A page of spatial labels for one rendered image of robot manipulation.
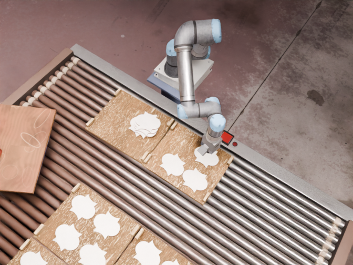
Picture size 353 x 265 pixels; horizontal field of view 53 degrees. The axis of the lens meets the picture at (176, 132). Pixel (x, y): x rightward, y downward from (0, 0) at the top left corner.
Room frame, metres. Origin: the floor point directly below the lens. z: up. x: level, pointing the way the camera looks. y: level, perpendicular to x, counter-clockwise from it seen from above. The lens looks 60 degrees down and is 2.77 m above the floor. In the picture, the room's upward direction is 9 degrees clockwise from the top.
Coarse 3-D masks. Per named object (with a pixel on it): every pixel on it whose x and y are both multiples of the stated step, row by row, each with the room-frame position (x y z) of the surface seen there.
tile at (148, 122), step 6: (144, 114) 1.14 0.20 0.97; (150, 114) 1.14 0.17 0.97; (138, 120) 1.09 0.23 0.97; (144, 120) 1.09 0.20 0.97; (150, 120) 1.10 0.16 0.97; (156, 120) 1.10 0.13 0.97; (144, 126) 1.05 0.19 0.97; (150, 126) 1.06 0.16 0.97; (156, 126) 1.07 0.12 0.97; (150, 132) 1.02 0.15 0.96
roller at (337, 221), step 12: (72, 60) 1.50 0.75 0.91; (96, 72) 1.43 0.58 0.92; (108, 84) 1.36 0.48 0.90; (156, 108) 1.22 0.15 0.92; (252, 168) 0.91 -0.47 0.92; (264, 180) 0.85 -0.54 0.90; (276, 180) 0.86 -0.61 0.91; (288, 192) 0.80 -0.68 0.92; (312, 204) 0.75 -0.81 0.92; (324, 216) 0.69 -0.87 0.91; (336, 216) 0.70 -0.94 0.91
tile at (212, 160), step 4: (196, 148) 0.97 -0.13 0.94; (196, 152) 0.95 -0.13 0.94; (216, 152) 0.97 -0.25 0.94; (196, 156) 0.92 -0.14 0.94; (200, 156) 0.93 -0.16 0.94; (204, 156) 0.93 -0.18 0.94; (208, 156) 0.93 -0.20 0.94; (212, 156) 0.94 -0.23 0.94; (216, 156) 0.94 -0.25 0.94; (196, 160) 0.90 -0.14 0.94; (200, 160) 0.90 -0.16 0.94; (204, 160) 0.90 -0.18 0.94; (208, 160) 0.91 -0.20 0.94; (212, 160) 0.91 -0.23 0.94; (216, 160) 0.91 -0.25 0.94; (204, 164) 0.88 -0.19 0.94; (208, 164) 0.88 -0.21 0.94; (212, 164) 0.89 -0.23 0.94; (216, 164) 0.89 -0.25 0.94
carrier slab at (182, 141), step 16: (176, 128) 1.09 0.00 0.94; (160, 144) 0.97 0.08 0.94; (176, 144) 0.99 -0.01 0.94; (192, 144) 1.00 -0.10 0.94; (160, 160) 0.87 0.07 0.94; (192, 160) 0.90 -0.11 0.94; (224, 160) 0.93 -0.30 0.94; (160, 176) 0.77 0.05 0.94; (176, 176) 0.78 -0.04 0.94; (208, 176) 0.81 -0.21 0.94; (192, 192) 0.70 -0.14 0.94
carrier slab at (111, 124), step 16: (128, 96) 1.27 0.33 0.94; (112, 112) 1.14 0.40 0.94; (128, 112) 1.15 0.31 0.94; (144, 112) 1.17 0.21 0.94; (160, 112) 1.19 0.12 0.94; (96, 128) 1.01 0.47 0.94; (112, 128) 1.03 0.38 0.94; (160, 128) 1.07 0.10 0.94; (112, 144) 0.92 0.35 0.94; (128, 144) 0.94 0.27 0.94; (144, 144) 0.95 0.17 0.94
